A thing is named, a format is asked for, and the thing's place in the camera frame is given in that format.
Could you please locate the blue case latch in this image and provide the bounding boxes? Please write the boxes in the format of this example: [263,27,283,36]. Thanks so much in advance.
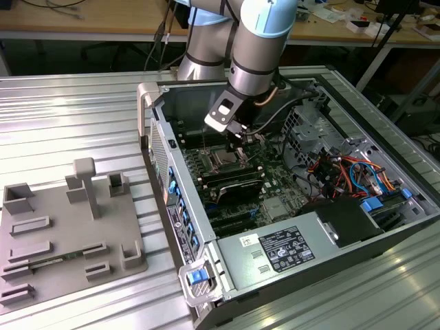
[187,269,207,286]

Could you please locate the CPU socket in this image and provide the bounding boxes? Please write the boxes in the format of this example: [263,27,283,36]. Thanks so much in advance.
[202,146,247,173]

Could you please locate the black power supply label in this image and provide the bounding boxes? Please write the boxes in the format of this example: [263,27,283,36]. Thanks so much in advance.
[259,225,316,275]

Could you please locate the green motherboard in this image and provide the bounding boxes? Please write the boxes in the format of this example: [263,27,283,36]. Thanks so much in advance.
[171,116,310,238]

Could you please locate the black camera cable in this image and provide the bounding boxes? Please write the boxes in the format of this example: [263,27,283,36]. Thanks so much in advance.
[250,85,319,137]

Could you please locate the grey power supply unit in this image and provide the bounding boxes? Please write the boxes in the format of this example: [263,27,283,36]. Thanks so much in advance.
[214,211,344,292]

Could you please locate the blue wire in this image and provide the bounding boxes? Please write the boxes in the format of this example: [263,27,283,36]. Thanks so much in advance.
[349,160,384,197]

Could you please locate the pale box on desk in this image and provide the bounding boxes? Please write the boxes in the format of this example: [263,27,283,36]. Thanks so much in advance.
[414,23,440,41]

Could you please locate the wooden desk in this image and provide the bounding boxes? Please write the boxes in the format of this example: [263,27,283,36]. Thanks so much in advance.
[0,0,440,45]

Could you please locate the blue plastic disk carrier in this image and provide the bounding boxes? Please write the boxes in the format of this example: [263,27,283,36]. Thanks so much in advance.
[360,197,384,215]

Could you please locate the open grey PC case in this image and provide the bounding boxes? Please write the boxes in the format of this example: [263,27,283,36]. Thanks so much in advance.
[136,74,440,330]

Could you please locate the green RAM stick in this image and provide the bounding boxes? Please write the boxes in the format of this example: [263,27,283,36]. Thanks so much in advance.
[29,250,85,267]

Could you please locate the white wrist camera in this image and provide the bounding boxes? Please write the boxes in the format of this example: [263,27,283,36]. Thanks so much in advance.
[203,87,249,133]

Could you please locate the black plastic shroud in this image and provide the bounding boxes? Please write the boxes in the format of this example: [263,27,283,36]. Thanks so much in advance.
[297,197,384,248]

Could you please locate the blue expansion latch strip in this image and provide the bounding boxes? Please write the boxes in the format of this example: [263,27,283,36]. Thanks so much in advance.
[167,166,201,249]

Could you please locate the black installed RAM sticks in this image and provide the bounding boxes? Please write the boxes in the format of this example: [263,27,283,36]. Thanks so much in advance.
[199,163,265,188]

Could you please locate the silver chipset heat sink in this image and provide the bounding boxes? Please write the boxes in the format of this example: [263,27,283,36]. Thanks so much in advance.
[263,197,288,221]

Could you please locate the black expansion slots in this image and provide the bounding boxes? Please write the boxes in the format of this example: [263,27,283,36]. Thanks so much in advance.
[206,206,262,238]

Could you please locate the black RAM slots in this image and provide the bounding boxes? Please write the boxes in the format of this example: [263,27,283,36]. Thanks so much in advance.
[171,118,230,149]

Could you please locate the white barcode sticker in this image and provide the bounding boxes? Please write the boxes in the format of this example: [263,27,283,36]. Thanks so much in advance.
[239,232,261,248]

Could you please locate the white box black top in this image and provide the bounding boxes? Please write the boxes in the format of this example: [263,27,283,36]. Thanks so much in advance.
[346,19,372,34]

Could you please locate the metal drive cage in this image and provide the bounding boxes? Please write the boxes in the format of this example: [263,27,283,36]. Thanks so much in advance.
[280,80,344,173]

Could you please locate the red orange wire bundle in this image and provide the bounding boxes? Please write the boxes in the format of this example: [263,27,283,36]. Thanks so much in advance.
[307,154,403,200]

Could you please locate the grey parts rack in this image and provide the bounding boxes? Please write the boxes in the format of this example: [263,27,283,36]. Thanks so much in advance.
[0,157,149,314]

